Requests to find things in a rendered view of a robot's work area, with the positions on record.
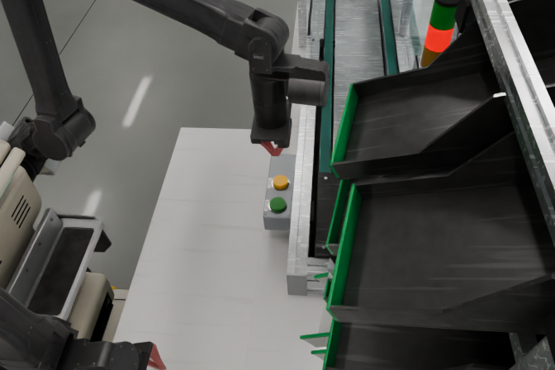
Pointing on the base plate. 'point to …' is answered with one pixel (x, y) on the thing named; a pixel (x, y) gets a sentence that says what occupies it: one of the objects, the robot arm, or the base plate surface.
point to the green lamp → (443, 17)
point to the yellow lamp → (428, 56)
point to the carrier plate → (324, 211)
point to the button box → (278, 220)
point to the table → (201, 253)
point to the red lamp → (438, 39)
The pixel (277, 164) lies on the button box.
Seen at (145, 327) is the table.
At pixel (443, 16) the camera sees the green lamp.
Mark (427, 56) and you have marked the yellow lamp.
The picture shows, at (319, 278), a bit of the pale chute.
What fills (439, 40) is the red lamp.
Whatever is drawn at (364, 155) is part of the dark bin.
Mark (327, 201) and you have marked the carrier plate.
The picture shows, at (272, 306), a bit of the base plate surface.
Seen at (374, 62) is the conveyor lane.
